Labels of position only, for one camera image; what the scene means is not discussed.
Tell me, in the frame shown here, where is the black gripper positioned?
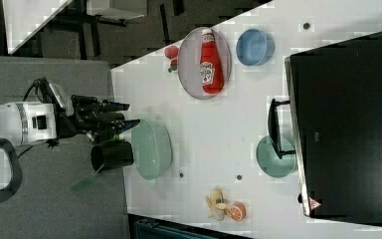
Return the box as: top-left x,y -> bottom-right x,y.
48,84 -> 140,143

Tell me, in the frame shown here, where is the green oval strainer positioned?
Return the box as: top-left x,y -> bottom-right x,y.
131,119 -> 172,180

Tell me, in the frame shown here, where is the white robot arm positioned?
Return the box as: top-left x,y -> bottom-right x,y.
0,79 -> 140,203

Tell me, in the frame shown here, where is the black utensil holder cup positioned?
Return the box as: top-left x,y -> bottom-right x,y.
91,141 -> 133,171

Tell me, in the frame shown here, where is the green slotted spatula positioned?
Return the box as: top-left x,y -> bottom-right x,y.
71,163 -> 104,193

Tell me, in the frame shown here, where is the small toy strawberry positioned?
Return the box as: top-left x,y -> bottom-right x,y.
170,59 -> 178,71

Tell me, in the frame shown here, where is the large toy strawberry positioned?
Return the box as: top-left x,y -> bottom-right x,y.
164,46 -> 179,60

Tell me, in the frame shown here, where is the grey round plate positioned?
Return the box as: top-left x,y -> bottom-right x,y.
178,27 -> 232,100

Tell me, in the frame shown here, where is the red ketchup bottle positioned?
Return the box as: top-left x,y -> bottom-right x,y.
200,29 -> 225,95

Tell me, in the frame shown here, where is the peeled toy banana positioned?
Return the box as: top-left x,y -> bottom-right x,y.
205,187 -> 229,221

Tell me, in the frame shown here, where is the toy orange half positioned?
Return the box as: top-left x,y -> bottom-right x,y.
230,202 -> 246,221

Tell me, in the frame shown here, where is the blue bowl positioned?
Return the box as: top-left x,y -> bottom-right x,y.
236,29 -> 275,66

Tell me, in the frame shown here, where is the green bowl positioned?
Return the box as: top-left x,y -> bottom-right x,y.
256,136 -> 297,178

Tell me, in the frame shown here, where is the black toaster oven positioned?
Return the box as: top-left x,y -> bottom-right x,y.
268,31 -> 382,226

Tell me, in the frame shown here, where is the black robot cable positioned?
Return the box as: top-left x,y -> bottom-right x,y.
22,78 -> 50,102

